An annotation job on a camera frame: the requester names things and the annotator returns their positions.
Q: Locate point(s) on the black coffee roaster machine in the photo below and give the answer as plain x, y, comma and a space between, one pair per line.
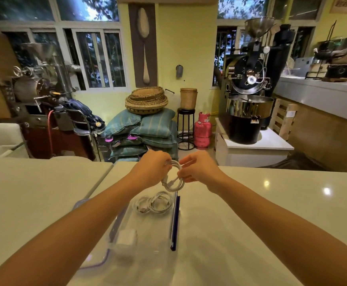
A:
249, 83

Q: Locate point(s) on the blue cloth bundle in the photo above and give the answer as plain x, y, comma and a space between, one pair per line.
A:
84, 113

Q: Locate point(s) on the large wooden spoon wall art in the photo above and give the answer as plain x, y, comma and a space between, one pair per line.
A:
144, 41

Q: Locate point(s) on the metal scoop on wall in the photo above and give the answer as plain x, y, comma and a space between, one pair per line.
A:
179, 71

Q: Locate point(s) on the person's left forearm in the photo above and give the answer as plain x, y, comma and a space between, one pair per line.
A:
69, 232

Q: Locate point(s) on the wooden pallet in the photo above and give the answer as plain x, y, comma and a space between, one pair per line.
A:
282, 117

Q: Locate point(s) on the grey service counter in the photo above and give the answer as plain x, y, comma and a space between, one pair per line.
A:
319, 95

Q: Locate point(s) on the black round stool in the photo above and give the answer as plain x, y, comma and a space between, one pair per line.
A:
186, 128

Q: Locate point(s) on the person's right hand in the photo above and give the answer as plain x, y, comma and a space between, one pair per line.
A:
201, 169

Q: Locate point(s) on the white charger adapter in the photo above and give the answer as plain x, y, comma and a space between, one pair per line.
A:
125, 239

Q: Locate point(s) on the person's left fingers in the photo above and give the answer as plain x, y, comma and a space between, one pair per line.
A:
165, 163

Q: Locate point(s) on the pink gas cylinder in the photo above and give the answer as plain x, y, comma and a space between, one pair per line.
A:
202, 131

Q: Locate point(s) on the silver coffee roaster machine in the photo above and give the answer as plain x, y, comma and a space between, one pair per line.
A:
39, 86

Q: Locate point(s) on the pile of green sacks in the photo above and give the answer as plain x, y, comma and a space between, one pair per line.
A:
143, 135

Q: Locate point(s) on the stack of woven trays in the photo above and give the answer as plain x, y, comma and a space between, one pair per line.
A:
146, 100

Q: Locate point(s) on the espresso machine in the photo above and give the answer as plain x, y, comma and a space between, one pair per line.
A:
337, 56

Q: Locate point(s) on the clear plastic storage box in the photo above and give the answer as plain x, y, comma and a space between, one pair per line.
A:
137, 235

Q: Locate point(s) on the person's right thumb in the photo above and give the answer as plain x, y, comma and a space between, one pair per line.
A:
188, 159

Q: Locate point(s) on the white cabinet base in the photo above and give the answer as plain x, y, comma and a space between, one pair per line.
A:
251, 151

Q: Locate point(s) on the woven cylindrical basket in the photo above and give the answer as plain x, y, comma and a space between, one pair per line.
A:
188, 98

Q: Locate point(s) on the person's right forearm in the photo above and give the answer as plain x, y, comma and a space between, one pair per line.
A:
283, 229

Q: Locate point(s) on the person's left hand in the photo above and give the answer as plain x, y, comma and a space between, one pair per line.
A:
150, 169

